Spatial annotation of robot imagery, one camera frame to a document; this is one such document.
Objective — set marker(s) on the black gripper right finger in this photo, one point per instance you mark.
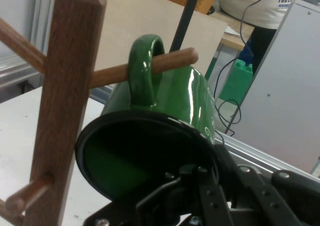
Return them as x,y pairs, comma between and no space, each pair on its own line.
270,198

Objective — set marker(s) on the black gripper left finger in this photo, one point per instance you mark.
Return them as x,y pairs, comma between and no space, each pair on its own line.
210,201

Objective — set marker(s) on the green enamel mug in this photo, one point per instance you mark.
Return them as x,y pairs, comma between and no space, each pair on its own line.
175,96

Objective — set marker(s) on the grey metal cabinet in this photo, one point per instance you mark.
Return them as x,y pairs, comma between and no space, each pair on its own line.
287,86

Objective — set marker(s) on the green toy building block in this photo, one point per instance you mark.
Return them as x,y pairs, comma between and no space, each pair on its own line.
237,83

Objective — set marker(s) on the light wooden desk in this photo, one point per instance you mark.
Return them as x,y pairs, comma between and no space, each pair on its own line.
232,39

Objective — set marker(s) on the brown wooden mug tree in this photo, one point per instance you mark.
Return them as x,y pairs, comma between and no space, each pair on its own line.
67,86

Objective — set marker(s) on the person in white t-shirt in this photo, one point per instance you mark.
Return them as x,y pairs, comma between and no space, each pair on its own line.
262,11

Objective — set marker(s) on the black stand pole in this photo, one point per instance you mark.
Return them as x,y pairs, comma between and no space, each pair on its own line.
186,11

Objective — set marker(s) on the beige wooden board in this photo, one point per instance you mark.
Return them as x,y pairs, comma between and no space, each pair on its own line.
140,16

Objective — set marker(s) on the woven wicker basket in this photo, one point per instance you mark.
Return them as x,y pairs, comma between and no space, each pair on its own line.
200,1

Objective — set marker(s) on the aluminium frame with post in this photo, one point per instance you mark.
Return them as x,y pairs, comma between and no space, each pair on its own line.
250,156

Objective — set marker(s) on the long aluminium wall rail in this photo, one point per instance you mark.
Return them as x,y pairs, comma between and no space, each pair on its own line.
17,73

